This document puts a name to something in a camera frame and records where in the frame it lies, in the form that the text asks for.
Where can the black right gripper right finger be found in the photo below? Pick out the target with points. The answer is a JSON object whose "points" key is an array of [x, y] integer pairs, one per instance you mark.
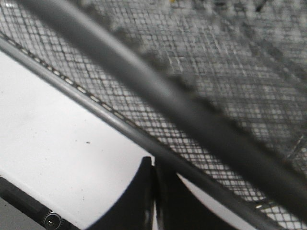
{"points": [[177, 208]]}

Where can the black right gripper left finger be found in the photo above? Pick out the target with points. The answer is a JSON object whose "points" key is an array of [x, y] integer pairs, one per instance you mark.
{"points": [[134, 209]]}

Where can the silver mesh tray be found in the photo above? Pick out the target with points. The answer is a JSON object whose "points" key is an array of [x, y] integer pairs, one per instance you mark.
{"points": [[243, 60]]}

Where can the small black camera lens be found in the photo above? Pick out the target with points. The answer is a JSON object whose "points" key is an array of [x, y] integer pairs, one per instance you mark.
{"points": [[52, 221]]}

